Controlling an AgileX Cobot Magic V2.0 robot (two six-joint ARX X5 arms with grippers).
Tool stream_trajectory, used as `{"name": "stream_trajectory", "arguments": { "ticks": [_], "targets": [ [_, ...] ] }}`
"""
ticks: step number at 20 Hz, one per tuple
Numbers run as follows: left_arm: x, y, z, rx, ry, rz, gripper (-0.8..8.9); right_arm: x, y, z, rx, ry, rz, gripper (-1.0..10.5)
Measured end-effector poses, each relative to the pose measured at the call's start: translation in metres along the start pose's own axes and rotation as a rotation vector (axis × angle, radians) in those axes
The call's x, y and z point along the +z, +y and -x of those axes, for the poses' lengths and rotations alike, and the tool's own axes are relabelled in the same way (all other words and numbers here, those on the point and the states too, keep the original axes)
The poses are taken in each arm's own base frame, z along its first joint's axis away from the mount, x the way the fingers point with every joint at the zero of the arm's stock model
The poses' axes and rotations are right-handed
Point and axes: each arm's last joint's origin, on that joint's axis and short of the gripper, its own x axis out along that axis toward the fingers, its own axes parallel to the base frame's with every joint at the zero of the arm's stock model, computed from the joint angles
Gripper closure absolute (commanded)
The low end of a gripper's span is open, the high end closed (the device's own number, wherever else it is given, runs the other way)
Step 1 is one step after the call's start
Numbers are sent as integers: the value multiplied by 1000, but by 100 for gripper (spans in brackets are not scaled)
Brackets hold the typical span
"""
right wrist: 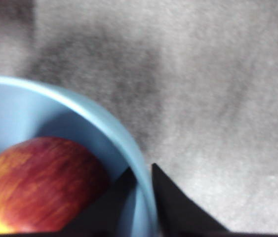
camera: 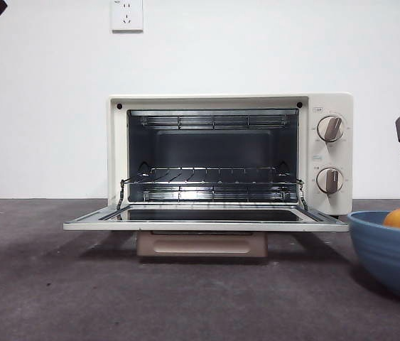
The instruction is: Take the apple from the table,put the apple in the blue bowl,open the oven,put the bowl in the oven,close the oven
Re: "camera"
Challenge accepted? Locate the cream Toshiba toaster oven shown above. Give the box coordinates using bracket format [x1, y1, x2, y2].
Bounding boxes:
[109, 92, 354, 218]

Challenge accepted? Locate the white wall socket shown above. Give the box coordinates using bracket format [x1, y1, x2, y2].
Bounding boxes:
[111, 0, 144, 34]

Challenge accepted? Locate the blue bowl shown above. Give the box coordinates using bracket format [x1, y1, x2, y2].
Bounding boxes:
[347, 210, 400, 305]

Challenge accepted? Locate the metal wire oven rack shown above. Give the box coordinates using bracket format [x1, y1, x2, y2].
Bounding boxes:
[119, 165, 306, 195]

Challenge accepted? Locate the cream oven knob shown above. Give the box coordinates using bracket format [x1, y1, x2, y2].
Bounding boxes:
[317, 115, 345, 144]
[315, 167, 345, 196]

